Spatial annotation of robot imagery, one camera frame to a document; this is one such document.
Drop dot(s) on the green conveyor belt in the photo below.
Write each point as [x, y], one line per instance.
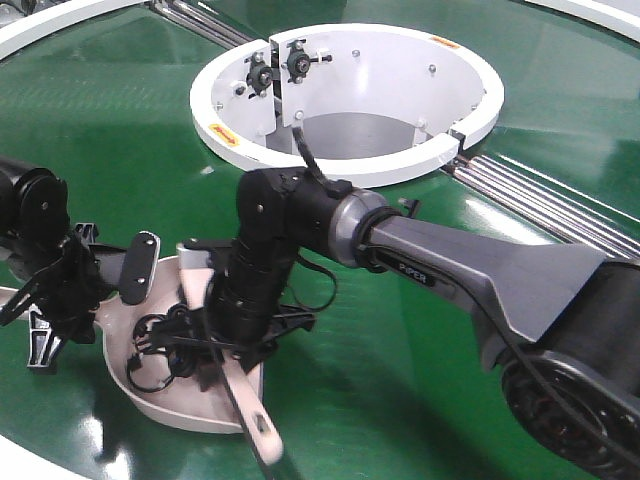
[388, 384]

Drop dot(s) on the steel roller strip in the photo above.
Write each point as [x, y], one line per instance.
[550, 209]
[202, 20]

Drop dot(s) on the black left bearing mount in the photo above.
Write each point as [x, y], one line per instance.
[260, 75]

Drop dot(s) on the steel roller strip right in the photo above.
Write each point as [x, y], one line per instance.
[550, 209]

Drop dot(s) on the black bearing mount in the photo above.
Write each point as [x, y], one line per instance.
[298, 62]
[260, 75]

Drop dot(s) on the black right bearing mount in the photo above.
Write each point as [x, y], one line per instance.
[298, 62]

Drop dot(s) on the pink plastic dustpan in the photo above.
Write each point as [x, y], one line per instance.
[186, 403]

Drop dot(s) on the white outer conveyor rim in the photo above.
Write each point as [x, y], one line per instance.
[619, 16]

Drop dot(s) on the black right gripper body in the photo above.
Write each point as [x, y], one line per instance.
[179, 335]

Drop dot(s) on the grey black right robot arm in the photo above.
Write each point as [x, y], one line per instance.
[560, 320]

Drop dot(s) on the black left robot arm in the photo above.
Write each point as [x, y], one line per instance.
[33, 208]

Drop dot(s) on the pink hand brush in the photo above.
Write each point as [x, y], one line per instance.
[195, 273]

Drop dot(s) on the steel roller strip rear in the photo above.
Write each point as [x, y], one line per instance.
[202, 20]

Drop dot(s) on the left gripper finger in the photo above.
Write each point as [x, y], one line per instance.
[44, 343]
[138, 268]

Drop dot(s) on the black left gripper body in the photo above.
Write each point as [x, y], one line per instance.
[66, 283]

